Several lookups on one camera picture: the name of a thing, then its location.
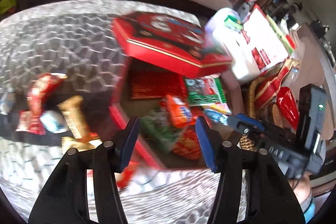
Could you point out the finger of the blue right gripper seen externally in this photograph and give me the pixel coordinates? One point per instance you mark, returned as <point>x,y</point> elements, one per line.
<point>244,124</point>

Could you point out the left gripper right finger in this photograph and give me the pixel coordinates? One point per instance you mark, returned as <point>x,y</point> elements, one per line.
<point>225,158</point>

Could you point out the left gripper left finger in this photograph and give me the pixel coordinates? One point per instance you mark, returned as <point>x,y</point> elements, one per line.
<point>111,157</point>

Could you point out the green snack packet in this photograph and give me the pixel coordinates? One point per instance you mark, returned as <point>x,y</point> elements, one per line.
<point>158,128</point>

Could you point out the gold foil snack bar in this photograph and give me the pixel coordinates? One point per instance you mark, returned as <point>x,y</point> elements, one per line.
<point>74,117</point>

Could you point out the orange snack packet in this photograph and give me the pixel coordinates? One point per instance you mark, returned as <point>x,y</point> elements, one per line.
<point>179,112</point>

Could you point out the wicker basket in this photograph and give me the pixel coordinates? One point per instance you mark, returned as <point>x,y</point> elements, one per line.
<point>250,110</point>

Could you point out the red round-logo snack packet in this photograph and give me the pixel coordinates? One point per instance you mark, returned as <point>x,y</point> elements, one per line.
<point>123,179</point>

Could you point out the blue white candy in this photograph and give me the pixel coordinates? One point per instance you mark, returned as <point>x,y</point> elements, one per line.
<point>54,122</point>

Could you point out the red octagonal tin base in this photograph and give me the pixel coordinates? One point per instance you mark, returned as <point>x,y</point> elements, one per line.
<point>124,107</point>

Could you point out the red snack packet lower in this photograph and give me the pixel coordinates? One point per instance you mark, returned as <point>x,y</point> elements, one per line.
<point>29,123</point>

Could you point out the red snack packet middle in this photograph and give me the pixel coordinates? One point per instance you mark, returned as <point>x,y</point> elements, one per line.
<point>45,85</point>

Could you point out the red octagonal tin lid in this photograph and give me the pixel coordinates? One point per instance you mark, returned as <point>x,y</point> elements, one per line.
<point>170,43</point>

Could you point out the patterned grey table cloth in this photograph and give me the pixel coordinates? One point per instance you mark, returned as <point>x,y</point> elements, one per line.
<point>82,83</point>

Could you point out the green plastic bag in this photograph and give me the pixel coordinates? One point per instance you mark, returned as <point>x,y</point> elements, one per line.
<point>6,5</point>

